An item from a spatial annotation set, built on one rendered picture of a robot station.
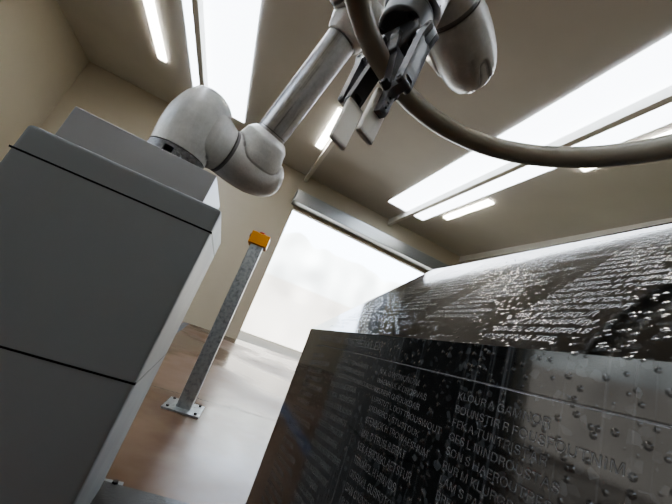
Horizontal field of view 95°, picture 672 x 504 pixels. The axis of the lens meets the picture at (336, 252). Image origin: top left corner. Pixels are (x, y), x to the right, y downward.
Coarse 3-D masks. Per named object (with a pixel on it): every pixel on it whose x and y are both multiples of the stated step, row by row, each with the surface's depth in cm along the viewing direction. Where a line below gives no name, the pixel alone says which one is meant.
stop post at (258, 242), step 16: (256, 240) 193; (256, 256) 193; (240, 272) 188; (240, 288) 187; (224, 304) 183; (224, 320) 181; (208, 336) 177; (208, 352) 176; (208, 368) 174; (192, 384) 171; (176, 400) 175; (192, 400) 169; (192, 416) 163
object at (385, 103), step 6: (396, 84) 39; (408, 84) 39; (390, 90) 39; (396, 90) 39; (402, 90) 39; (384, 96) 39; (390, 96) 39; (396, 96) 40; (378, 102) 39; (384, 102) 39; (390, 102) 40; (378, 108) 39; (384, 108) 39; (378, 114) 39; (384, 114) 39
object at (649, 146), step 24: (360, 0) 36; (360, 24) 38; (384, 48) 41; (384, 72) 43; (408, 96) 46; (432, 120) 48; (456, 144) 50; (480, 144) 48; (504, 144) 47; (528, 144) 46; (624, 144) 40; (648, 144) 38
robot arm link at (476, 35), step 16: (384, 0) 69; (480, 0) 51; (480, 16) 52; (448, 32) 53; (464, 32) 53; (480, 32) 53; (432, 48) 58; (448, 48) 55; (464, 48) 55; (480, 48) 55; (496, 48) 58; (432, 64) 62; (448, 64) 58; (464, 64) 57; (480, 64) 57; (448, 80) 62; (464, 80) 60; (480, 80) 61
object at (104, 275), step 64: (0, 192) 58; (64, 192) 62; (128, 192) 66; (0, 256) 57; (64, 256) 60; (128, 256) 64; (192, 256) 68; (0, 320) 56; (64, 320) 59; (128, 320) 62; (0, 384) 54; (64, 384) 57; (128, 384) 61; (0, 448) 53; (64, 448) 56
